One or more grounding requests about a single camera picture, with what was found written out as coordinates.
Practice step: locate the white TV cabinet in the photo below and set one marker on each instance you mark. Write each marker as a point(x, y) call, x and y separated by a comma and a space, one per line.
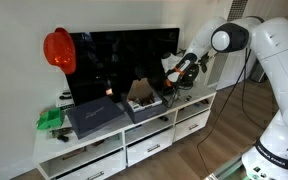
point(47, 146)

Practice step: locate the green plastic container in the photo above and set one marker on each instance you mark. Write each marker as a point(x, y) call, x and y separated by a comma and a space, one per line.
point(50, 120)

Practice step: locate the small black object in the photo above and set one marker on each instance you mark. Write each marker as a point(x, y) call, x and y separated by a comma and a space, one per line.
point(63, 138)

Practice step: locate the black headphones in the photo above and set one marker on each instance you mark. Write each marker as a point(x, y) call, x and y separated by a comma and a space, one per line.
point(184, 88)

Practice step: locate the aluminium robot mounting table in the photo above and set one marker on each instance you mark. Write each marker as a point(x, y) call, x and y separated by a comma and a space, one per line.
point(227, 170)

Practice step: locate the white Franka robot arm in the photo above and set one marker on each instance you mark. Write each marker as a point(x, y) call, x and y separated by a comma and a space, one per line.
point(277, 66)

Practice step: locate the patterned card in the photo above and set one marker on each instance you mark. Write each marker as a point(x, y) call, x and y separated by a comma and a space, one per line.
point(54, 133)

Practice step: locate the white printed box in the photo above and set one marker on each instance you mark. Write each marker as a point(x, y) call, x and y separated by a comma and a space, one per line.
point(64, 105)

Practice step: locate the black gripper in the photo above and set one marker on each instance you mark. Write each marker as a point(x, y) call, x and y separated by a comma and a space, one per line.
point(170, 87)

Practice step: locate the black flat screen TV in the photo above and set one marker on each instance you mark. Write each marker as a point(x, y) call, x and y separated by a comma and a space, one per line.
point(117, 60)

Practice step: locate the black plant pot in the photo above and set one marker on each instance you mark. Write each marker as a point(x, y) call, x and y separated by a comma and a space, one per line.
point(192, 75)

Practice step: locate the black shelf item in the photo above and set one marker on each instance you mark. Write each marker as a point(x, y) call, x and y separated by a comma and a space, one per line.
point(164, 118)

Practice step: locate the flat brown shelf item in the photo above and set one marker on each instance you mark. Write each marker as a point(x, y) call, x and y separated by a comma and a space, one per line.
point(74, 153)

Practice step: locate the dark blue cardboard box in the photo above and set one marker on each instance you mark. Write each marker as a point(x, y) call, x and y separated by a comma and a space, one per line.
point(147, 115)

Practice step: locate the white printed sachet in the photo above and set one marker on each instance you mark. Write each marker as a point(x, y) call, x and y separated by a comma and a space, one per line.
point(134, 106)

